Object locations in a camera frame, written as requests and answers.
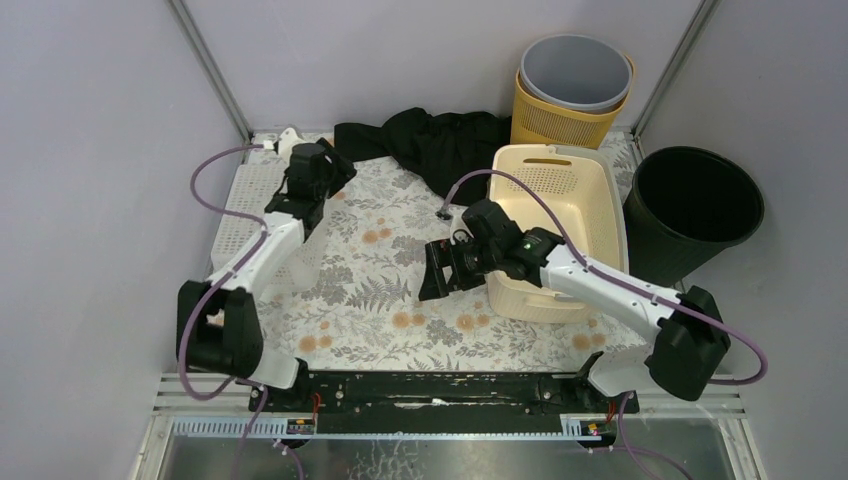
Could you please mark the black cloth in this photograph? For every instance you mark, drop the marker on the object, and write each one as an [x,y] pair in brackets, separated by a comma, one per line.
[440,149]

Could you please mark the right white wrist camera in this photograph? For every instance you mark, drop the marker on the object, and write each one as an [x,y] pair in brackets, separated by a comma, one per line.
[457,228]

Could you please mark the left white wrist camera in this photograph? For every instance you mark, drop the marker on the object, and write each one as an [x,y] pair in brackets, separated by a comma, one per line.
[277,147]

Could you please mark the cream plastic basket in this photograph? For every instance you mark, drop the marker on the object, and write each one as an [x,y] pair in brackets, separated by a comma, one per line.
[578,186]

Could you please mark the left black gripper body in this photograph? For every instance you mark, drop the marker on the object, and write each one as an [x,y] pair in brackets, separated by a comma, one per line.
[338,174]

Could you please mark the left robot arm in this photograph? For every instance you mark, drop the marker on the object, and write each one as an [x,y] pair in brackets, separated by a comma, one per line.
[218,329]

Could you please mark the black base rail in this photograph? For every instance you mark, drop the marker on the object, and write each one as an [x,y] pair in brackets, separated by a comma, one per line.
[427,402]

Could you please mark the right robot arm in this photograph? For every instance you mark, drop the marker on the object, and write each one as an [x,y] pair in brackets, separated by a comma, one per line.
[681,352]

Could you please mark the yellow wastebasket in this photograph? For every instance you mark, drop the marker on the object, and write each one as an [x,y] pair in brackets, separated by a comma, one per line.
[535,121]

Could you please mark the white perforated plastic basket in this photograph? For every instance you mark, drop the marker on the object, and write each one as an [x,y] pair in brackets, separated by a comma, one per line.
[252,189]

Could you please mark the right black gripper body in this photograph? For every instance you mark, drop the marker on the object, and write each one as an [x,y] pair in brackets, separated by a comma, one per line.
[486,254]

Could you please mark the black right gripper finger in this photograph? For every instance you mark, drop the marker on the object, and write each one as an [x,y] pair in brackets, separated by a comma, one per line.
[459,267]
[434,284]

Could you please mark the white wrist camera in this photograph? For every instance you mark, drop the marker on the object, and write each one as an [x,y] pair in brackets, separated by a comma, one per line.
[457,228]
[277,147]

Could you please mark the grey plastic bin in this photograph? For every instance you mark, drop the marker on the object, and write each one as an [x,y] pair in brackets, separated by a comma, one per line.
[576,72]

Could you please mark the floral tablecloth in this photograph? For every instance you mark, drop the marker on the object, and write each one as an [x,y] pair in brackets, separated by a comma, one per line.
[357,306]

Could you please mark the black round bucket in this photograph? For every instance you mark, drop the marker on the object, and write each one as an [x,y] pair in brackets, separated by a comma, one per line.
[686,205]

